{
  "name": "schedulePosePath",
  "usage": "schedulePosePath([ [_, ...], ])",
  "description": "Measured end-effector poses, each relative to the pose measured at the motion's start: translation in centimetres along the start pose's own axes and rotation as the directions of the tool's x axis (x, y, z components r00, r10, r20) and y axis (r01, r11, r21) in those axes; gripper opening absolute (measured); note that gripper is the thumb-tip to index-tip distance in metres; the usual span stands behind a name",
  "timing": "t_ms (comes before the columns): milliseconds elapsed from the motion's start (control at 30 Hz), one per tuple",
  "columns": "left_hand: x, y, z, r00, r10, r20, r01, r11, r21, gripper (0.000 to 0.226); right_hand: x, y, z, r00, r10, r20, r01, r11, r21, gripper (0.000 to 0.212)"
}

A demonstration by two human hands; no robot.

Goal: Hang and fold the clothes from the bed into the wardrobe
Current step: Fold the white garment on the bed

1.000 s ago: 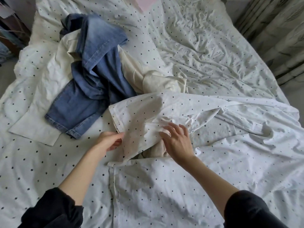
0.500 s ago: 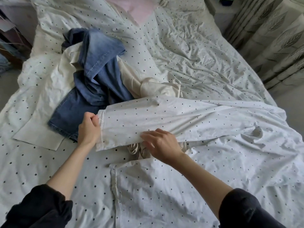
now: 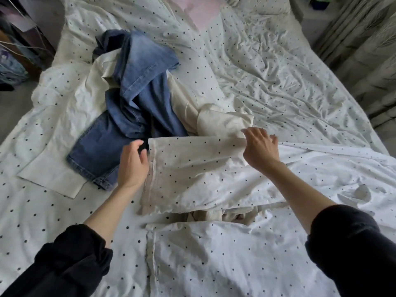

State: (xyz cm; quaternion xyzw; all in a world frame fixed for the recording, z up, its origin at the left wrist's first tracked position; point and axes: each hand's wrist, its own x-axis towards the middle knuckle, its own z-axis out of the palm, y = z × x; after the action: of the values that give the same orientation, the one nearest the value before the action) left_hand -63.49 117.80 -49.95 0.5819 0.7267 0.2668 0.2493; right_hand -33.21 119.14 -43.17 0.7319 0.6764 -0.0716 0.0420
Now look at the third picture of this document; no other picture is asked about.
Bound person's right hand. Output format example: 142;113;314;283
242;127;283;175

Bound person's left hand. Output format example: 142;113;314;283
118;139;151;196

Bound white polka dot pants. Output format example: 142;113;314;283
139;135;396;297

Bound blue denim jeans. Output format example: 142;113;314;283
66;29;189;192

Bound cream white jacket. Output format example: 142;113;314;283
19;49;255;199

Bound person's right forearm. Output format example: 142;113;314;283
266;163;396;297

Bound white dotted bed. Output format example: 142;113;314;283
0;0;396;297

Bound white bedside cabinet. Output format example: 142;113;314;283
290;0;340;46

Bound white pillow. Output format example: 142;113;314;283
229;0;292;16

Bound pink pillow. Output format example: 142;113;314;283
163;0;227;32

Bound blue patterned bag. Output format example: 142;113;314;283
0;49;29;88

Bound grey bedside cabinet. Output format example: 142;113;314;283
17;0;66;52

